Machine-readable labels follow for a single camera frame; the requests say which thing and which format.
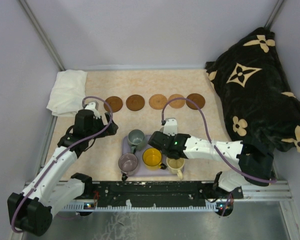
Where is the yellow mug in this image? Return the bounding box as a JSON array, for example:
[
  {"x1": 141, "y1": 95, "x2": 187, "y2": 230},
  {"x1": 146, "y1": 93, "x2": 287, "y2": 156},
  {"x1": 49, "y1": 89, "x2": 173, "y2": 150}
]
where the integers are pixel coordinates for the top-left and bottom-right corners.
[{"x1": 142, "y1": 148, "x2": 167, "y2": 171}]

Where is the woven rattan coaster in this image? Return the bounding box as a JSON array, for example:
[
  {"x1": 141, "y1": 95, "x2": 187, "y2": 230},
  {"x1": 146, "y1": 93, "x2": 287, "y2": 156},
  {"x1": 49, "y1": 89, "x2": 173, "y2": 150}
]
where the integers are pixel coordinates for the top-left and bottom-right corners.
[
  {"x1": 148, "y1": 94, "x2": 168, "y2": 110},
  {"x1": 168, "y1": 93, "x2": 186, "y2": 109}
]

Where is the dark brown wooden coaster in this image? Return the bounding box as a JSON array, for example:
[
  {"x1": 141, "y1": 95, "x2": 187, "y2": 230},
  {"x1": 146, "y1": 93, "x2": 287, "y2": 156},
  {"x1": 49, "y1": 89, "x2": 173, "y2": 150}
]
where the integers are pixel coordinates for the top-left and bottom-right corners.
[{"x1": 186, "y1": 93, "x2": 206, "y2": 110}]

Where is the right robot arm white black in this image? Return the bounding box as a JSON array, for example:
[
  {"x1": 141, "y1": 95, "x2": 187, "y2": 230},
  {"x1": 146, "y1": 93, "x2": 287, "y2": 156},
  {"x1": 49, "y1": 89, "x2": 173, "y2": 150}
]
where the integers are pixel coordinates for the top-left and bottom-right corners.
[{"x1": 148, "y1": 131, "x2": 277, "y2": 198}]

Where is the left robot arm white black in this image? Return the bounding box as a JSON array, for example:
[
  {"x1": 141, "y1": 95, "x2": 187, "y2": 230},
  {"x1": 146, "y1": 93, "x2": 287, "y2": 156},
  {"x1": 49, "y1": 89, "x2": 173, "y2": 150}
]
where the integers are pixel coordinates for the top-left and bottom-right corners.
[{"x1": 7, "y1": 108, "x2": 119, "y2": 237}]

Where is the cream mug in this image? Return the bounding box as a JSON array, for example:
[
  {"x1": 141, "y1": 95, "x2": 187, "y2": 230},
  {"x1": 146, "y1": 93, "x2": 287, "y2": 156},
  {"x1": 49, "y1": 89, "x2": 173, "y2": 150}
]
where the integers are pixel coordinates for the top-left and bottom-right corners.
[{"x1": 166, "y1": 158, "x2": 185, "y2": 181}]

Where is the lavender plastic tray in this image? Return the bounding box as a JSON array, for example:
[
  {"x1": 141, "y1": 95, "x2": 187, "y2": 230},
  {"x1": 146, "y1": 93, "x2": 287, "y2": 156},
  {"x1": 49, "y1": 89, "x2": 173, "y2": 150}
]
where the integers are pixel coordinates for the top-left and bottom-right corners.
[{"x1": 121, "y1": 136, "x2": 177, "y2": 178}]

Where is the white folded cloth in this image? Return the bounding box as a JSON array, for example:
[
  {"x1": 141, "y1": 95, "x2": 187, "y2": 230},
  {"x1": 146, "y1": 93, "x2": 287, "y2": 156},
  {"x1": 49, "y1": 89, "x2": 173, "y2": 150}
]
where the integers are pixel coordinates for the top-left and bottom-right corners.
[{"x1": 46, "y1": 69, "x2": 88, "y2": 117}]

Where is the grey green mug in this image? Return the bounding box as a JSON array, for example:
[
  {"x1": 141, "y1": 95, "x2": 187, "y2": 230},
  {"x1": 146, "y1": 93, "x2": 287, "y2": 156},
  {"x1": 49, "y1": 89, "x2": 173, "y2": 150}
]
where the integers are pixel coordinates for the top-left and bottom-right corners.
[{"x1": 127, "y1": 129, "x2": 147, "y2": 154}]

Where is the purple mug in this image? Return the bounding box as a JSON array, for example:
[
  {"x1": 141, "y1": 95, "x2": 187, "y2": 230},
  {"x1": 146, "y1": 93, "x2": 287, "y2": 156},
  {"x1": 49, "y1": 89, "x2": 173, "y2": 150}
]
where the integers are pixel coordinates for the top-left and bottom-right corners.
[{"x1": 118, "y1": 153, "x2": 139, "y2": 181}]

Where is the black floral blanket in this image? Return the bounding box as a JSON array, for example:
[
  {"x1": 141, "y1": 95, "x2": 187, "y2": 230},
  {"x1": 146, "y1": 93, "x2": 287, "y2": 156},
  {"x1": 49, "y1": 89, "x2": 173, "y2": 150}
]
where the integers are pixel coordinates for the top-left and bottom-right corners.
[{"x1": 205, "y1": 27, "x2": 300, "y2": 153}]

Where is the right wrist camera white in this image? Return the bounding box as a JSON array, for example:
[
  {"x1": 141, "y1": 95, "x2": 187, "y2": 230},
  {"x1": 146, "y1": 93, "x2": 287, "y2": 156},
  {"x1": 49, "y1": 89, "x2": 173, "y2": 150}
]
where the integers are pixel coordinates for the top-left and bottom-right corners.
[{"x1": 162, "y1": 118, "x2": 178, "y2": 136}]

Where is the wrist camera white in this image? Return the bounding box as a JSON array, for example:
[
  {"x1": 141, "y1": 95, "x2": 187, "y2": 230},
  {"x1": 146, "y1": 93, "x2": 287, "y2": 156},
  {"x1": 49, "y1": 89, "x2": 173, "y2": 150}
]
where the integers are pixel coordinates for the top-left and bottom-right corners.
[
  {"x1": 83, "y1": 101, "x2": 102, "y2": 119},
  {"x1": 162, "y1": 118, "x2": 178, "y2": 136}
]

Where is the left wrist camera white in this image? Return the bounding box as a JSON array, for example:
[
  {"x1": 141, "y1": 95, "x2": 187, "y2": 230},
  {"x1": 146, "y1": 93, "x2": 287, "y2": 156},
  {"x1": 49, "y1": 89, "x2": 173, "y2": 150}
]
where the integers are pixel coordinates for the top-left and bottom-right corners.
[{"x1": 83, "y1": 101, "x2": 102, "y2": 119}]

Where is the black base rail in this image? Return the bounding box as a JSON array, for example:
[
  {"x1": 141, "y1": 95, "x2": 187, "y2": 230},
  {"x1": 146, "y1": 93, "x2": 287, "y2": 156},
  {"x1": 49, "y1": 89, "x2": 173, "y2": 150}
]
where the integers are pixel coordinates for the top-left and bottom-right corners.
[{"x1": 75, "y1": 181, "x2": 230, "y2": 207}]

